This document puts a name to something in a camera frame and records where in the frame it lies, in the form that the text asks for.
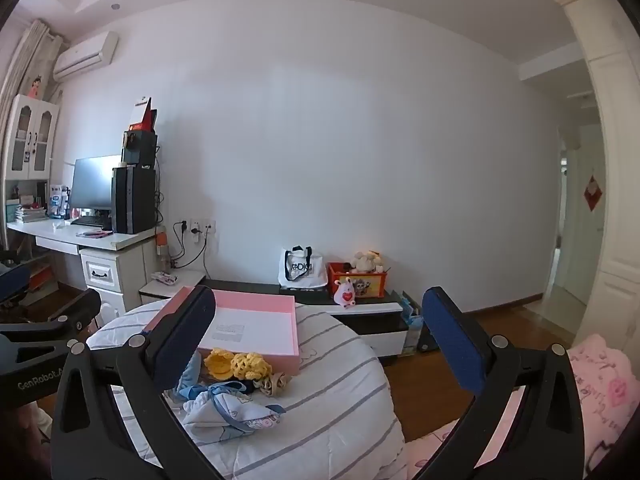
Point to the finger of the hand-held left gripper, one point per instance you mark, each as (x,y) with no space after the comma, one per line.
(80,310)
(12,282)

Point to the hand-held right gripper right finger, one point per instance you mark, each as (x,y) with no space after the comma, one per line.
(452,347)

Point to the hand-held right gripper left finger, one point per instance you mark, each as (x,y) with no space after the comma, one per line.
(185,342)

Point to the pink cardboard box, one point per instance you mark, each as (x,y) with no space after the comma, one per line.
(250,305)

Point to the white blue baby cloth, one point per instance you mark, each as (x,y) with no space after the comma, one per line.
(225,410)

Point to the beige cloth bundle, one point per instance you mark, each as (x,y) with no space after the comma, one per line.
(272,382)

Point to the dark bathroom scale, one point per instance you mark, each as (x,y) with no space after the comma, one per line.
(426,341)

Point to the orange storage box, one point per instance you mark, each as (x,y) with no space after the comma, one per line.
(41,276)

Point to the white desk drawer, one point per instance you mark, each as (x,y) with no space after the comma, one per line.
(102,267)

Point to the blue packets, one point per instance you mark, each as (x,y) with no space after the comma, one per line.
(412,320)

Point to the white desk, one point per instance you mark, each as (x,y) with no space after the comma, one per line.
(50,232)

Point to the low white side table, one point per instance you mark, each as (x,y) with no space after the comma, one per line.
(185,280)

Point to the colourful flat packet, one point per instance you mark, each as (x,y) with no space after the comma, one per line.
(165,277)

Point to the stack of books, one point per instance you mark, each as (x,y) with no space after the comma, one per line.
(30,214)

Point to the black white media cabinet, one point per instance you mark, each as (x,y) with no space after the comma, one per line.
(370,320)

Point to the blue white packet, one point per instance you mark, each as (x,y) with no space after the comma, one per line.
(59,200)

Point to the orange toy box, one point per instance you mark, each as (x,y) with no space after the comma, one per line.
(372,285)

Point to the orange white device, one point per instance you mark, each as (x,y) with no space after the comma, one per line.
(161,240)

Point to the pink plush toy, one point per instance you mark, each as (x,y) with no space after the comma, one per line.
(346,295)

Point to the black computer tower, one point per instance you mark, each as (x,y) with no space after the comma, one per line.
(132,200)

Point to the cream plush toy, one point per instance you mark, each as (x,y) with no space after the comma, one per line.
(365,260)

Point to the black computer monitor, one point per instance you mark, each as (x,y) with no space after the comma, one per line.
(92,182)

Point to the white striped quilt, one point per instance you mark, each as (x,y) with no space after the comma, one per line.
(340,410)

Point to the white tote bag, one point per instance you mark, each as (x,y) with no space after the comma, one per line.
(300,270)

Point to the white glass door cabinet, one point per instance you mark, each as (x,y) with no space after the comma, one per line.
(30,135)

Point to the pink floral blanket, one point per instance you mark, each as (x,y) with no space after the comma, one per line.
(600,385)

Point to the black box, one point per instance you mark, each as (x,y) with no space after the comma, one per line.
(140,147)

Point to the red white box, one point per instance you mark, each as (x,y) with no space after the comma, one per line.
(142,117)

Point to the red door decoration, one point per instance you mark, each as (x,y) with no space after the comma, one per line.
(593,192)

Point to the beige curtain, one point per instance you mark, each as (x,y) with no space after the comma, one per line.
(25,55)

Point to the white air conditioner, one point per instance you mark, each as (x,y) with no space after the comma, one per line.
(85,57)

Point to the white wall sockets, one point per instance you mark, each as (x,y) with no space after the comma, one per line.
(200,226)

